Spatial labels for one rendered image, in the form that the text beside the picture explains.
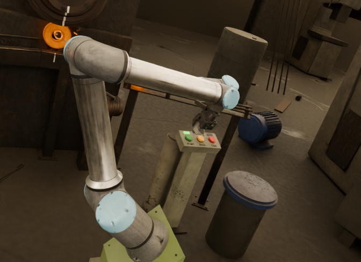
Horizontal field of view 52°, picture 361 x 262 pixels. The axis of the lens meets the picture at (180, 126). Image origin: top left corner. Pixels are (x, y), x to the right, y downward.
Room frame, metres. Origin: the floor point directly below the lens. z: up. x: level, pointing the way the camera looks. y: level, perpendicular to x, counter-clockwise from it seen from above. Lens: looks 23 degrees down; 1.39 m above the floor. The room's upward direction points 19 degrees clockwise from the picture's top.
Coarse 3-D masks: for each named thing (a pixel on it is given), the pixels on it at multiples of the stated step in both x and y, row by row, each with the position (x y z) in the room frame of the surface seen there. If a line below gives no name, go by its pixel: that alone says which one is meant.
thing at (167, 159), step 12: (168, 144) 1.90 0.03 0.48; (168, 156) 1.89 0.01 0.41; (180, 156) 1.92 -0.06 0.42; (156, 168) 1.92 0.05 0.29; (168, 168) 1.89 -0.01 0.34; (156, 180) 1.89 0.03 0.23; (168, 180) 1.90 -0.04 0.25; (156, 192) 1.89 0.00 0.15; (144, 204) 1.92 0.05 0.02; (156, 204) 1.89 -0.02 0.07
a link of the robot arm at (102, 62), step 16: (80, 48) 1.15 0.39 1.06; (96, 48) 1.14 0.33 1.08; (112, 48) 1.16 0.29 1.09; (80, 64) 1.13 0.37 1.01; (96, 64) 1.11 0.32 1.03; (112, 64) 1.12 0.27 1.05; (128, 64) 1.16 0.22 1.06; (144, 64) 1.22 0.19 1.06; (112, 80) 1.14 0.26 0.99; (128, 80) 1.18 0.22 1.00; (144, 80) 1.21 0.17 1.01; (160, 80) 1.24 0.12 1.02; (176, 80) 1.29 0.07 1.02; (192, 80) 1.34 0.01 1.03; (192, 96) 1.35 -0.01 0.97; (208, 96) 1.38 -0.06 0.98; (224, 96) 1.42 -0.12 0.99
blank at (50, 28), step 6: (48, 24) 2.05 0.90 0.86; (54, 24) 2.06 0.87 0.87; (48, 30) 2.04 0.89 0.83; (54, 30) 2.06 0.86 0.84; (60, 30) 2.08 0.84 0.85; (66, 30) 2.10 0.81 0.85; (48, 36) 2.05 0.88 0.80; (66, 36) 2.10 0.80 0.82; (48, 42) 2.05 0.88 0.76; (54, 42) 2.07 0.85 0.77; (60, 42) 2.08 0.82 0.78; (66, 42) 2.10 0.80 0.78
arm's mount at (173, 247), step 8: (160, 208) 1.36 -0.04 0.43; (152, 216) 1.33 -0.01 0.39; (160, 216) 1.32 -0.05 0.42; (168, 224) 1.27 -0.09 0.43; (112, 240) 1.29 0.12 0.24; (168, 240) 1.20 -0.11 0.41; (176, 240) 1.19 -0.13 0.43; (104, 248) 1.26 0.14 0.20; (112, 248) 1.25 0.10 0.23; (120, 248) 1.24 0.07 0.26; (168, 248) 1.17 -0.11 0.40; (176, 248) 1.16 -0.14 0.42; (104, 256) 1.25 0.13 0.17; (112, 256) 1.21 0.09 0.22; (120, 256) 1.20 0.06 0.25; (128, 256) 1.19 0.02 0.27; (160, 256) 1.15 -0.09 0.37; (168, 256) 1.14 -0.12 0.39; (176, 256) 1.13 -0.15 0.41; (184, 256) 1.12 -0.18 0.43
